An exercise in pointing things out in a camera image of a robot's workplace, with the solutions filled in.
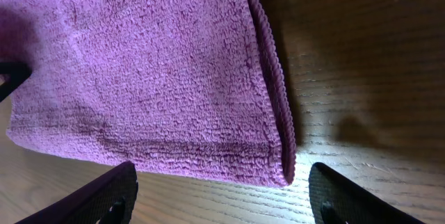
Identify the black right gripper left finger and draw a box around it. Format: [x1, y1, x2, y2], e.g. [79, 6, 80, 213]
[17, 161, 138, 224]

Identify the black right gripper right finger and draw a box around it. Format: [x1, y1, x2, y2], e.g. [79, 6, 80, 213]
[308, 162, 423, 224]

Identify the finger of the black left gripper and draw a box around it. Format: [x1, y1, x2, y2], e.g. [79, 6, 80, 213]
[1, 62, 32, 101]

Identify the purple microfiber cloth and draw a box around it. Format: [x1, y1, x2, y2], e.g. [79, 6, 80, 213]
[1, 0, 296, 186]

